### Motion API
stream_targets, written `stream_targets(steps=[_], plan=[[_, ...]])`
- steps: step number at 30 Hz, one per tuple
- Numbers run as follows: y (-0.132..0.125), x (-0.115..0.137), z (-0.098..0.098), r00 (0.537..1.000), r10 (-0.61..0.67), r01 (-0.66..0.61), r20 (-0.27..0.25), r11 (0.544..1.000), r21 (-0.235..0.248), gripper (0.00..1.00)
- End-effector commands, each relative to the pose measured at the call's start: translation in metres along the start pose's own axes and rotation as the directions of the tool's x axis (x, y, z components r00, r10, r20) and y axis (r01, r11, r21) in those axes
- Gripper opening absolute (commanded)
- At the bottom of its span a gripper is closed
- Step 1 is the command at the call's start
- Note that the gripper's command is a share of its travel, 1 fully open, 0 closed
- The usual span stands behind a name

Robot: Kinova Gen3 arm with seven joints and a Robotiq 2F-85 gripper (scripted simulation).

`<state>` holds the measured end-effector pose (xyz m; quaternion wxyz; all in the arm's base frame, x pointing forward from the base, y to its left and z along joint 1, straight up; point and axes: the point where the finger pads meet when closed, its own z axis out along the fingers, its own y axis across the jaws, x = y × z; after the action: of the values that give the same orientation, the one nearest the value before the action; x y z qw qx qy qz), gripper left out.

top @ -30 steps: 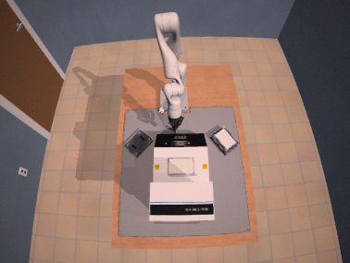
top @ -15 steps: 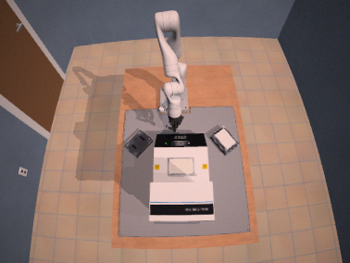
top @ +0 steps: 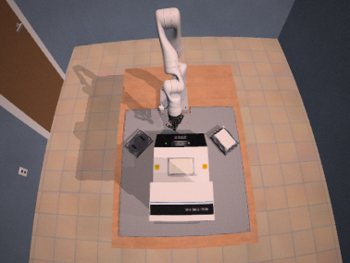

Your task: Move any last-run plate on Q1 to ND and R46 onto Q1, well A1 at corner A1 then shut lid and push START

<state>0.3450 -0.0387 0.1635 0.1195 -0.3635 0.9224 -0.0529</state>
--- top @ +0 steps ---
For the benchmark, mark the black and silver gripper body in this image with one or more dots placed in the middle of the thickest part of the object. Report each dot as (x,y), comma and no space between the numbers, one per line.
(171,118)

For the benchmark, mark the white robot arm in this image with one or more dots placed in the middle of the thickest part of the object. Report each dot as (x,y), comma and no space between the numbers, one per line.
(169,18)

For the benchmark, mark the black rectangular frame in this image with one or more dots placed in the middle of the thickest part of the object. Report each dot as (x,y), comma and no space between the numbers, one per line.
(218,144)

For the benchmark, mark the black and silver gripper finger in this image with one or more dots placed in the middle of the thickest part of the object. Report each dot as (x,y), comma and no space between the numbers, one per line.
(179,120)
(173,126)

